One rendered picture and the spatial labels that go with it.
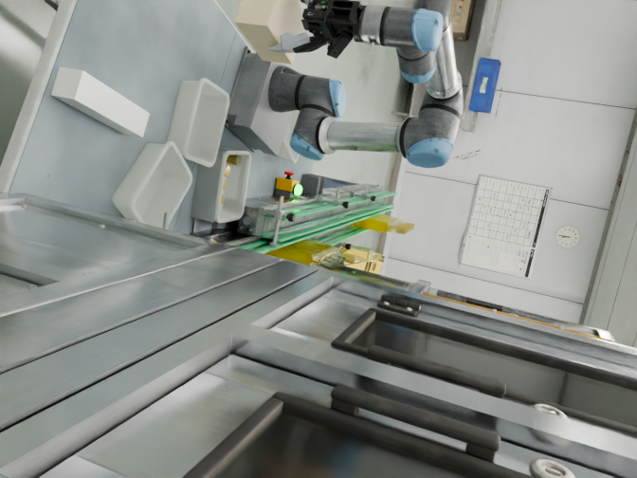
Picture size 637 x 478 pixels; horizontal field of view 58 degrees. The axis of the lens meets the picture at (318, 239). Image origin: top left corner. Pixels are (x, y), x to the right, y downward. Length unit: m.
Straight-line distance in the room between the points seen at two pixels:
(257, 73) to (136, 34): 0.52
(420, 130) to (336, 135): 0.29
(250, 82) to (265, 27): 0.67
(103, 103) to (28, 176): 0.22
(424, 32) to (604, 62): 6.71
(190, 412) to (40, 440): 0.13
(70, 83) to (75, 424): 0.94
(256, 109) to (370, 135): 0.38
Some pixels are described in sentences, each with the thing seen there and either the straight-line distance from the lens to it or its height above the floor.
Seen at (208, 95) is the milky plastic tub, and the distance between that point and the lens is 1.78.
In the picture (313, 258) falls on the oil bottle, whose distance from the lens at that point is 1.96.
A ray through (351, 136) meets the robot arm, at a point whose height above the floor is 1.18.
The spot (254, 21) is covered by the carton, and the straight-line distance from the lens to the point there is 1.26.
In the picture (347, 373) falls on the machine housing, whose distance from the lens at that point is 0.58.
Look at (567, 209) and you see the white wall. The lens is 7.74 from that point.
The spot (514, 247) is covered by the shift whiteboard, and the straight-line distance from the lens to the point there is 7.77.
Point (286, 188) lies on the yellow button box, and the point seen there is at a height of 0.80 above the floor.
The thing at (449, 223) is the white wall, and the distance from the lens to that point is 7.81.
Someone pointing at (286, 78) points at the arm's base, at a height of 0.90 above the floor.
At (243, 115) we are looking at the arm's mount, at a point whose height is 0.82.
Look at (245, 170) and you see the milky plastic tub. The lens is 1.90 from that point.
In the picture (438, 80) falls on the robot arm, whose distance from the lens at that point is 1.55.
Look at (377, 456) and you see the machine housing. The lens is 0.50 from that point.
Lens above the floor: 1.68
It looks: 18 degrees down
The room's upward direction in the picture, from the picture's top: 103 degrees clockwise
